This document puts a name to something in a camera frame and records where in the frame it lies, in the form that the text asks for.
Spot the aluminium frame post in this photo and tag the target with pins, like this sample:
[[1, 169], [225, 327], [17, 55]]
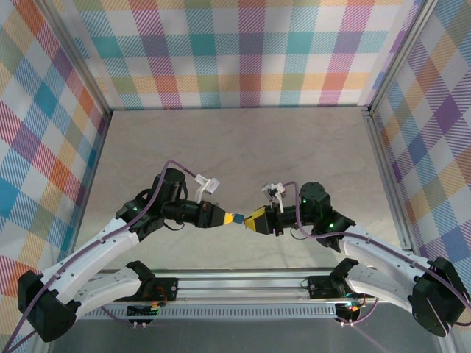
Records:
[[401, 55], [79, 55]]

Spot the small blue padlock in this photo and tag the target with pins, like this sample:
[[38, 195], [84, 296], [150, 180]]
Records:
[[238, 218]]

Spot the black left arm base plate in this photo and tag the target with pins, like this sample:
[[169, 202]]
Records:
[[173, 283]]

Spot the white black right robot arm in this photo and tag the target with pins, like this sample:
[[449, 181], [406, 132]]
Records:
[[382, 250]]

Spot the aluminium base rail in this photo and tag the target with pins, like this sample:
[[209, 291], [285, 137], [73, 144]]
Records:
[[239, 285]]

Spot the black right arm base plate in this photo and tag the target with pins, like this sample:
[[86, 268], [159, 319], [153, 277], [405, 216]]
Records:
[[318, 287]]

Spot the black controller box blue face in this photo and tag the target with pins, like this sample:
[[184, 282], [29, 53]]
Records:
[[141, 312]]

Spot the aluminium side rail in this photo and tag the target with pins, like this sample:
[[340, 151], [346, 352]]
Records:
[[91, 184], [389, 184]]

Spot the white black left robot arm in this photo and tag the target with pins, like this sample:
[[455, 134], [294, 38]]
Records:
[[110, 290]]

